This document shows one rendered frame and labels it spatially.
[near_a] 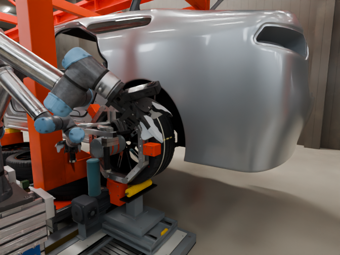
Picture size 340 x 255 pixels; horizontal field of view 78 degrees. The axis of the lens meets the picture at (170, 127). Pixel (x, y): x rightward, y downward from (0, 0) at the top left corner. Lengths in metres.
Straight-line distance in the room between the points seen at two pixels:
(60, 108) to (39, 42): 1.08
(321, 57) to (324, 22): 0.73
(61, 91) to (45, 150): 1.08
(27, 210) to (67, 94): 0.54
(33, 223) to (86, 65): 0.67
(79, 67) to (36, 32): 1.09
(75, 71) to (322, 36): 5.57
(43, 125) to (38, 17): 0.86
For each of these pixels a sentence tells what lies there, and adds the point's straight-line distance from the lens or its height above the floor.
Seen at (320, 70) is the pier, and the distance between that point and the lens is 5.76.
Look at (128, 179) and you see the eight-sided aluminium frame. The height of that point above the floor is 0.62.
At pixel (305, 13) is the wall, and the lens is 6.29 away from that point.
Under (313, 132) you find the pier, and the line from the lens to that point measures 5.79.
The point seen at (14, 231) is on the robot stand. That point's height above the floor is 0.69.
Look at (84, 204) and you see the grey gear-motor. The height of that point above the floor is 0.40.
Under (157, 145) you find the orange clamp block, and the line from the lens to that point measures 1.32.
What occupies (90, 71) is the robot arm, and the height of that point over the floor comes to 1.25.
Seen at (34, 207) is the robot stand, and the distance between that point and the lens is 1.02.
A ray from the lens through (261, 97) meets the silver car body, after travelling 1.24.
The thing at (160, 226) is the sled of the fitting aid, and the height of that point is 0.15.
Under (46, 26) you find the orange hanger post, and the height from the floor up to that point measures 1.64.
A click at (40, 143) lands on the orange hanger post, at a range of 1.67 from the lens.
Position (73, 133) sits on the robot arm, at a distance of 1.17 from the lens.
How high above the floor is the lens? 1.18
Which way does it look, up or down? 8 degrees down
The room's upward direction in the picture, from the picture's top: straight up
